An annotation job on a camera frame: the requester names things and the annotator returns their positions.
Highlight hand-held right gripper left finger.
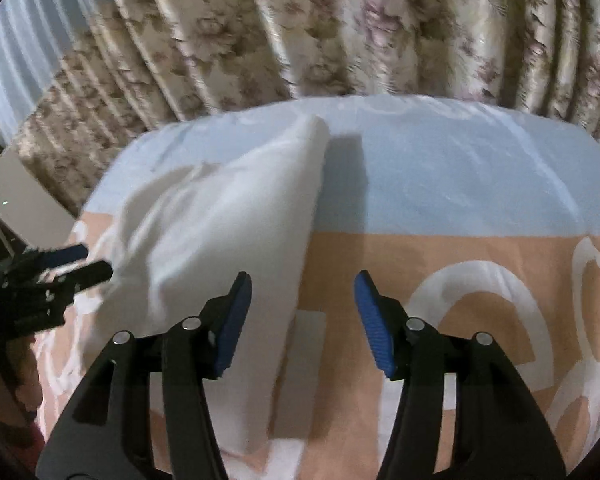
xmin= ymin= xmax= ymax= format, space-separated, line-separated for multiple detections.
xmin=36 ymin=271 xmax=254 ymax=480

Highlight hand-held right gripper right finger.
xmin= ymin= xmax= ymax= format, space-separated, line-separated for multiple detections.
xmin=354 ymin=269 xmax=567 ymax=480

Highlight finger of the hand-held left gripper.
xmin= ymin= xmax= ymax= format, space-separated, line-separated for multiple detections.
xmin=42 ymin=258 xmax=114 ymax=295
xmin=30 ymin=242 xmax=89 ymax=269

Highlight white knit sweater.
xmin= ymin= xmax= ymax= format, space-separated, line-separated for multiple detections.
xmin=82 ymin=115 xmax=331 ymax=456

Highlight person's left forearm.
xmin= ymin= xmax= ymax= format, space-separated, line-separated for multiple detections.
xmin=0 ymin=335 xmax=46 ymax=443

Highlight blue and orange printed bedsheet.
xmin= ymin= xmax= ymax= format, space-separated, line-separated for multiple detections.
xmin=30 ymin=95 xmax=600 ymax=480

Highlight light blue pleated curtain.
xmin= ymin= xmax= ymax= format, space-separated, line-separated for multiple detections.
xmin=0 ymin=0 xmax=151 ymax=131

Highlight floral curtain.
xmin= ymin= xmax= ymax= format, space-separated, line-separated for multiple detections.
xmin=15 ymin=0 xmax=600 ymax=216

